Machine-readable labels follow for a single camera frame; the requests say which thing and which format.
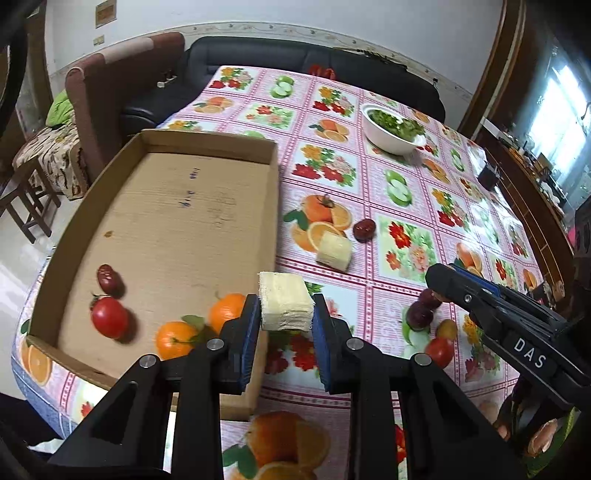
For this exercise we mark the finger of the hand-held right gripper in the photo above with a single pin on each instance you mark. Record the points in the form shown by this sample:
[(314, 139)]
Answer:
[(457, 288), (480, 282)]

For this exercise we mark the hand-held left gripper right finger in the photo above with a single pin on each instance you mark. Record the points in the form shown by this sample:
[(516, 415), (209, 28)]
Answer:
[(322, 350)]

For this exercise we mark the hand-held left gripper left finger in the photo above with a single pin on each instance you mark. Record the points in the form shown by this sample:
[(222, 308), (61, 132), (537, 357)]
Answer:
[(244, 341)]

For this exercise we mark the purple passion fruit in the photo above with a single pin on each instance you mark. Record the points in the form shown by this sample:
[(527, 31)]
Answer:
[(419, 317), (433, 299)]

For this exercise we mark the orange without leaf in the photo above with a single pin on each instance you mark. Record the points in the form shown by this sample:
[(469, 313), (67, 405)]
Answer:
[(226, 311)]

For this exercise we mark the small yellow fruit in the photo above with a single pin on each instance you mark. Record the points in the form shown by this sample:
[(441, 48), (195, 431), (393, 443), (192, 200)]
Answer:
[(446, 328)]

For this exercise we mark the cream wafer block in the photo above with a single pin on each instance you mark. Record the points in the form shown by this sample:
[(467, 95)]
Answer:
[(282, 300), (333, 249)]

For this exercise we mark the red tomato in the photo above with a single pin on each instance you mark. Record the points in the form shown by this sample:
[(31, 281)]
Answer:
[(441, 351), (110, 317)]

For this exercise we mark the orange with green leaf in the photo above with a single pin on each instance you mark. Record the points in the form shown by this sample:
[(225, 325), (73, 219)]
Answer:
[(173, 340)]

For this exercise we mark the dark plum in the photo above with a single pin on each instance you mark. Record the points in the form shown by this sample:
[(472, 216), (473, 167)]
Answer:
[(364, 229)]

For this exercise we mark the cardboard box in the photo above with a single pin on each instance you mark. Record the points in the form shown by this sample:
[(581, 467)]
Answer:
[(184, 217)]

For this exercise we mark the dark red date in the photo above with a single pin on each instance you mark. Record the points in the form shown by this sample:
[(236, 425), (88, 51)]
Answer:
[(109, 279)]

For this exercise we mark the person's right hand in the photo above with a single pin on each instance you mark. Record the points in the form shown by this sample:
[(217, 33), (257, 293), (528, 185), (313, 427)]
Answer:
[(542, 436)]

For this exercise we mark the fruit and flower print tablecloth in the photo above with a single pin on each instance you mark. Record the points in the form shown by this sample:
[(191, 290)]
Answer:
[(378, 295)]

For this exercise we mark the dark wooden cabinet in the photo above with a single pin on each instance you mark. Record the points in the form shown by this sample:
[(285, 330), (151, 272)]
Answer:
[(531, 203)]

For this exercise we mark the small black device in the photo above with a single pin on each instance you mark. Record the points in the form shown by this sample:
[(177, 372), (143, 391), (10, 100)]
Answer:
[(488, 175)]

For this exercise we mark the white bowl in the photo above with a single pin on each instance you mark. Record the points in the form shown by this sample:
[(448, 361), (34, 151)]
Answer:
[(388, 141)]

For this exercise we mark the green leafy vegetables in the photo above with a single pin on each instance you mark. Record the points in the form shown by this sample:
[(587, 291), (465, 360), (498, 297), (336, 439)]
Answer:
[(397, 122)]

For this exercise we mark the red item on sofa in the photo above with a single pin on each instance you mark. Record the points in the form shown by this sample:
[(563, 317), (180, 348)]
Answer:
[(323, 71)]

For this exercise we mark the wooden stool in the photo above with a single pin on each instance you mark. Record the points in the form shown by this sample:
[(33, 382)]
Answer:
[(27, 203)]

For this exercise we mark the patterned chair cushion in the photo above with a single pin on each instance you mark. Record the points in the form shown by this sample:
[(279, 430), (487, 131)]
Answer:
[(51, 157)]

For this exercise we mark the small white object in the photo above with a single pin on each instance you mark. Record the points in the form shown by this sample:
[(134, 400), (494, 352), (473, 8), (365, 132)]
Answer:
[(166, 82)]

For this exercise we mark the black leather sofa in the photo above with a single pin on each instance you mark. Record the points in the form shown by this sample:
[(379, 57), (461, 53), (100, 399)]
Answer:
[(231, 53)]

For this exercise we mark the brown armchair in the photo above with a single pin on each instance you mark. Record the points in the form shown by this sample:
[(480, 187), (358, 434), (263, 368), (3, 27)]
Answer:
[(115, 78)]

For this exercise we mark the green cloth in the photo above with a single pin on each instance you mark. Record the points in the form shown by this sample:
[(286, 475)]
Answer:
[(62, 110)]

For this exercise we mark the yellow wall notice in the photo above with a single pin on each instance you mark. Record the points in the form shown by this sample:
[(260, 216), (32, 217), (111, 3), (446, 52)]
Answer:
[(105, 11)]

